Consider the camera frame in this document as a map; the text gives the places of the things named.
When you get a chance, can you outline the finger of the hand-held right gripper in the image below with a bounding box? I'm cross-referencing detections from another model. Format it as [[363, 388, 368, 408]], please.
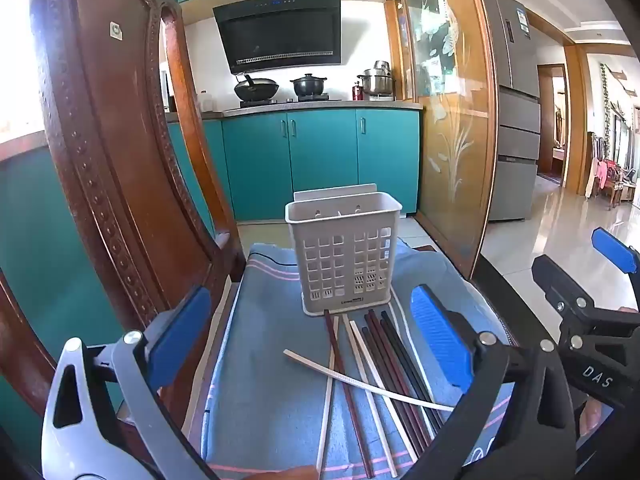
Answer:
[[591, 226, 640, 275], [531, 254, 597, 327]]

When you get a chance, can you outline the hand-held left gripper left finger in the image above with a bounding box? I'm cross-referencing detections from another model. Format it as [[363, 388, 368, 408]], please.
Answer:
[[41, 286, 213, 480]]

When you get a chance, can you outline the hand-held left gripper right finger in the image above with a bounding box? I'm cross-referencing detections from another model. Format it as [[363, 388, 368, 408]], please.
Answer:
[[407, 284, 577, 480]]

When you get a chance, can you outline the black chopstick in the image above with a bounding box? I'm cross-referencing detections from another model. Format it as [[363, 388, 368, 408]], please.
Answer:
[[381, 310, 446, 430]]

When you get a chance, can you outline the red-brown chopstick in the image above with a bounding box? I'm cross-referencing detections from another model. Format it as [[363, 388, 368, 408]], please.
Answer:
[[322, 310, 375, 479]]

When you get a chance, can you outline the white plastic utensil basket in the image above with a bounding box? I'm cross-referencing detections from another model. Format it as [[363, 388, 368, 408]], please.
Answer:
[[285, 183, 403, 318]]

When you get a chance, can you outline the person's right hand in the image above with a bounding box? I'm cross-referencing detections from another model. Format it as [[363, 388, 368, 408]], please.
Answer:
[[581, 401, 617, 442]]

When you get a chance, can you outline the distant wooden furniture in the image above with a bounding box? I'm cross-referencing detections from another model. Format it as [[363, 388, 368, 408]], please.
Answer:
[[587, 132, 640, 211]]

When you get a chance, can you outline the blue striped towel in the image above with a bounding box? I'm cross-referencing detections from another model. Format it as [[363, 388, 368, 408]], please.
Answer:
[[200, 242, 516, 480]]

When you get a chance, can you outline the hanging vine decoration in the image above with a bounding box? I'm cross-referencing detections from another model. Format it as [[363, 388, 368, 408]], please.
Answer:
[[600, 62, 640, 136]]

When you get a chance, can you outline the grey refrigerator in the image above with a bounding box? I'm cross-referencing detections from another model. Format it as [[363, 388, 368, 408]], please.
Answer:
[[479, 0, 544, 223]]

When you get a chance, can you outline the etched glass sliding door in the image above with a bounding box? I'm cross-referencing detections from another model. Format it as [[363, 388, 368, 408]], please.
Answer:
[[385, 0, 501, 281]]

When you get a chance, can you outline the carved wooden chair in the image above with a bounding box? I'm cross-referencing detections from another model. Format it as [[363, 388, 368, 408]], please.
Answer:
[[0, 0, 451, 480]]

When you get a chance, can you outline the teal base cabinet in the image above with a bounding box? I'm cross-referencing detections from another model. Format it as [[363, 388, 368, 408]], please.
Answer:
[[167, 108, 421, 221]]

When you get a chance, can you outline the black gas stove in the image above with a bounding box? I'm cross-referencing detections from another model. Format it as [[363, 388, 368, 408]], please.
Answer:
[[239, 95, 346, 109]]

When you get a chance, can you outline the black wok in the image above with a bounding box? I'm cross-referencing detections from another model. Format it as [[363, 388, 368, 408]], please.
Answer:
[[234, 74, 281, 102]]

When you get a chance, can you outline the grey kitchen countertop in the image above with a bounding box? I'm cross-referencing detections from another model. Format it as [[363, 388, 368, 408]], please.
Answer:
[[165, 101, 424, 122]]

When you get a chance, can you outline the large stainless steel pot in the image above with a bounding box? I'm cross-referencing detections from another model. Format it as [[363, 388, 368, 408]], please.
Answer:
[[357, 72, 397, 96]]

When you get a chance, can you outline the black cooking pot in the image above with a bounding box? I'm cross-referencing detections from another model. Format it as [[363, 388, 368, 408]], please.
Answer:
[[291, 73, 331, 99]]

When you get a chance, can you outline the black range hood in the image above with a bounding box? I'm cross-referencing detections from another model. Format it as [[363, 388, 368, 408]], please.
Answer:
[[212, 0, 342, 76]]

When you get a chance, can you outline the wooden door frame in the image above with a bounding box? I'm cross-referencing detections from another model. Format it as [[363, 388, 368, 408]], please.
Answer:
[[536, 42, 588, 198]]

